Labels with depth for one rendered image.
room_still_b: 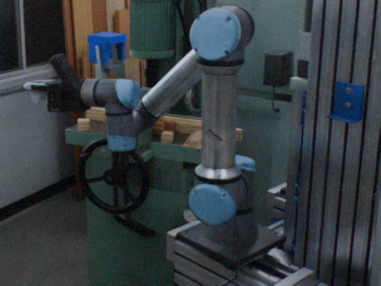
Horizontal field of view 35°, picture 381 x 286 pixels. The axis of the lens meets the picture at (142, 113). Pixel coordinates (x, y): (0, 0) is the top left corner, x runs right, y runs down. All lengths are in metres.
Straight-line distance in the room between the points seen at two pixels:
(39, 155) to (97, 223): 1.47
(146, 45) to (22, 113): 1.60
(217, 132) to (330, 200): 0.39
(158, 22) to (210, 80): 0.87
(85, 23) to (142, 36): 1.59
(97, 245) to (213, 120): 1.22
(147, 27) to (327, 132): 0.91
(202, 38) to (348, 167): 0.51
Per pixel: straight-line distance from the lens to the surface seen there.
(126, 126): 1.58
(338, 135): 1.60
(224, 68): 1.40
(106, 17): 4.04
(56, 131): 3.97
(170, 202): 2.30
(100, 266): 2.58
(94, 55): 3.24
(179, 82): 1.61
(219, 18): 1.38
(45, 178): 3.99
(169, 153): 2.24
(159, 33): 2.27
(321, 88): 1.60
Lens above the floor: 1.59
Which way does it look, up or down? 15 degrees down
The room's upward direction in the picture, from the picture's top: straight up
